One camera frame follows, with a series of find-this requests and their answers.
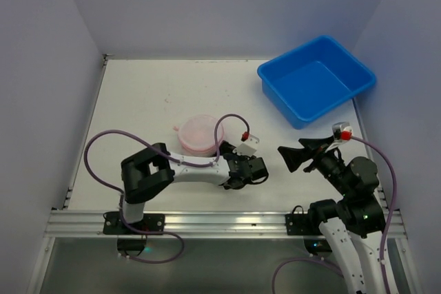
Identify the white mesh laundry bag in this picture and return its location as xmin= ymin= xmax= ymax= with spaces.
xmin=174 ymin=114 xmax=218 ymax=157

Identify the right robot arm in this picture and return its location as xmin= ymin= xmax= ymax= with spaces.
xmin=278 ymin=131 xmax=399 ymax=293

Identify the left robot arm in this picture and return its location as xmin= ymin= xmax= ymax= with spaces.
xmin=121 ymin=143 xmax=269 ymax=224

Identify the blue plastic bin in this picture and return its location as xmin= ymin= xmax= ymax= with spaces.
xmin=257 ymin=35 xmax=376 ymax=129

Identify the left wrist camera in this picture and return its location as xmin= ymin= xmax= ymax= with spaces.
xmin=234 ymin=132 xmax=260 ymax=156

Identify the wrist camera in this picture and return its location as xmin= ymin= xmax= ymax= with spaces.
xmin=325 ymin=122 xmax=353 ymax=152
xmin=234 ymin=132 xmax=260 ymax=156

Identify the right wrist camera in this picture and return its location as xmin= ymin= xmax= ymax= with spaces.
xmin=325 ymin=122 xmax=353 ymax=152

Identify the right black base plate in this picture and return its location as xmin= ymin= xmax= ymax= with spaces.
xmin=285 ymin=205 xmax=322 ymax=236

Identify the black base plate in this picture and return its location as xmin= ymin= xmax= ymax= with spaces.
xmin=103 ymin=211 xmax=165 ymax=235
xmin=285 ymin=205 xmax=322 ymax=236

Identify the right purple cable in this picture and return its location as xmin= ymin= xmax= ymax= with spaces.
xmin=271 ymin=134 xmax=397 ymax=294

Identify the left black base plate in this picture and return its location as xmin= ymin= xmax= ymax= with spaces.
xmin=103 ymin=211 xmax=165 ymax=235

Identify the aluminium mounting rail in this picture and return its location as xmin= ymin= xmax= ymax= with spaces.
xmin=44 ymin=208 xmax=409 ymax=240

